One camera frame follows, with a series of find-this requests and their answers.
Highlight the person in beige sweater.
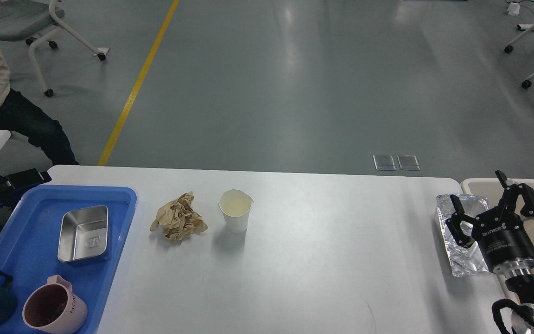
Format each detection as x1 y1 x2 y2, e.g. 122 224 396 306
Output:
0 50 79 165

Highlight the grey office chair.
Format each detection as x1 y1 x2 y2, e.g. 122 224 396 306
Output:
0 0 108 97

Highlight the white paper cup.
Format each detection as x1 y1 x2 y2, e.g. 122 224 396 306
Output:
218 189 254 233

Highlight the pink mug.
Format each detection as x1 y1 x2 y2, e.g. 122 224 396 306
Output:
22 275 88 334

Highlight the aluminium foil tray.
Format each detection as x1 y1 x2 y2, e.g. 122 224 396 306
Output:
436 193 490 277

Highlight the floor outlet plate left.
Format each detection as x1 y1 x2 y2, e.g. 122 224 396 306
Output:
373 154 397 171

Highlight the stainless steel rectangular dish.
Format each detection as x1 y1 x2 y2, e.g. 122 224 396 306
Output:
57 205 110 266

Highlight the crumpled brown paper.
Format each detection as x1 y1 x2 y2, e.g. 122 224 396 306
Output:
150 192 208 243

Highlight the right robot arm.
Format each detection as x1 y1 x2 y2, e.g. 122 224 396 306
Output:
445 170 534 334

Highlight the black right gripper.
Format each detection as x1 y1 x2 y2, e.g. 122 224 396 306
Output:
445 170 534 274

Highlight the floor outlet plate right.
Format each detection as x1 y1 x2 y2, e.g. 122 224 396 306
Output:
397 154 421 171

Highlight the floor outlet plate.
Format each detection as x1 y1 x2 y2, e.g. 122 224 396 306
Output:
397 154 421 171
373 154 397 171

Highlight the blue plastic tray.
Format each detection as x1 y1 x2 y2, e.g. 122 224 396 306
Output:
0 185 137 334

